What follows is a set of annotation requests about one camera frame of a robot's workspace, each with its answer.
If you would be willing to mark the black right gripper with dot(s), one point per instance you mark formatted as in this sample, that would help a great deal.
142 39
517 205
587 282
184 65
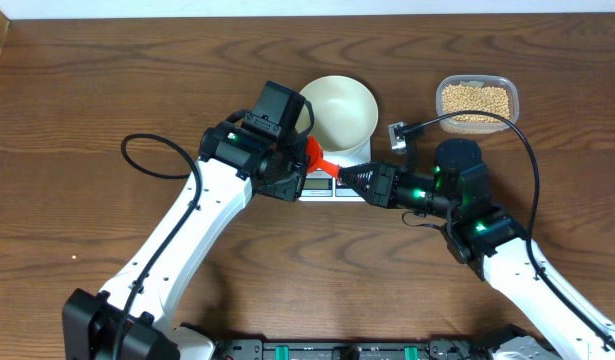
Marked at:
384 179

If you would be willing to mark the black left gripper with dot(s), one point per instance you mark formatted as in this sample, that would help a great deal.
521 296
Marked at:
293 185

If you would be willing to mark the red plastic measuring scoop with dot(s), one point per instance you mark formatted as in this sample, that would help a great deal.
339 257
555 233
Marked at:
316 159

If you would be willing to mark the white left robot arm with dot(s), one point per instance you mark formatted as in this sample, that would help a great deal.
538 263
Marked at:
249 153

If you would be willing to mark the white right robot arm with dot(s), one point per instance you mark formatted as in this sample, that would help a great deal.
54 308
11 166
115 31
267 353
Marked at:
484 236

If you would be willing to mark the white digital kitchen scale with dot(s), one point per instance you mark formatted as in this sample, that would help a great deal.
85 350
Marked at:
321 187

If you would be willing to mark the cream round bowl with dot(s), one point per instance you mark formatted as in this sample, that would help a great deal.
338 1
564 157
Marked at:
345 113

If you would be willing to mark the clear plastic soybean container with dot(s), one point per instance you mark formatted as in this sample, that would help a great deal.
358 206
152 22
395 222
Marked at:
487 93

